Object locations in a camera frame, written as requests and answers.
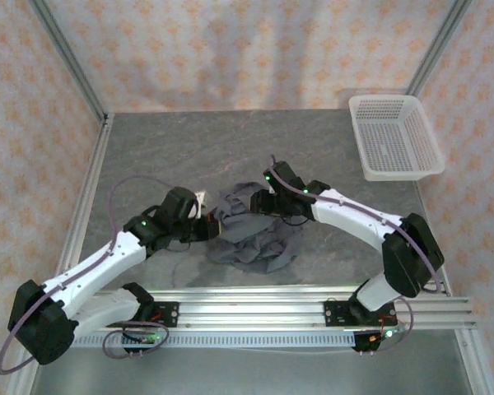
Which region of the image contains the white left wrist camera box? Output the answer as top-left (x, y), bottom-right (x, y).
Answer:
top-left (192, 190), bottom-right (210, 220)

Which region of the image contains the small circuit board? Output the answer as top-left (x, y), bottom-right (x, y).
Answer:
top-left (122, 331), bottom-right (162, 346)
top-left (368, 324), bottom-right (408, 342)

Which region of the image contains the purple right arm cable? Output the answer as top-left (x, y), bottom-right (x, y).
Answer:
top-left (269, 154), bottom-right (442, 356)

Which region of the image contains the aluminium mounting rail beam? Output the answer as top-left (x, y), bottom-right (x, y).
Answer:
top-left (26, 287), bottom-right (477, 330)

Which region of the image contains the white perforated plastic basket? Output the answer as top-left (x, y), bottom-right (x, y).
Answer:
top-left (348, 94), bottom-right (446, 182)

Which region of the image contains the grey t-shirt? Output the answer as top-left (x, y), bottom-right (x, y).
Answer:
top-left (205, 180), bottom-right (305, 276)

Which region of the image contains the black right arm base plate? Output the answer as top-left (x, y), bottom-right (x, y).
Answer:
top-left (324, 299), bottom-right (396, 328)

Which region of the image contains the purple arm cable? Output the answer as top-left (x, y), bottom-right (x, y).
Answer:
top-left (269, 154), bottom-right (442, 356)
top-left (0, 175), bottom-right (170, 375)

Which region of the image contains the white slotted cable duct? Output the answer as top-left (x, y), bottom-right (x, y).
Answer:
top-left (68, 332), bottom-right (357, 349)

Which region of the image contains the aluminium frame post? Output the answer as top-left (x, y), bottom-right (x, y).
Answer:
top-left (407, 0), bottom-right (473, 98)
top-left (28, 0), bottom-right (108, 120)

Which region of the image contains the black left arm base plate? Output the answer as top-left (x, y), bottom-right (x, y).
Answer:
top-left (119, 301), bottom-right (179, 329)

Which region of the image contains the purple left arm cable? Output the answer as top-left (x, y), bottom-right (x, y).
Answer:
top-left (0, 175), bottom-right (170, 375)

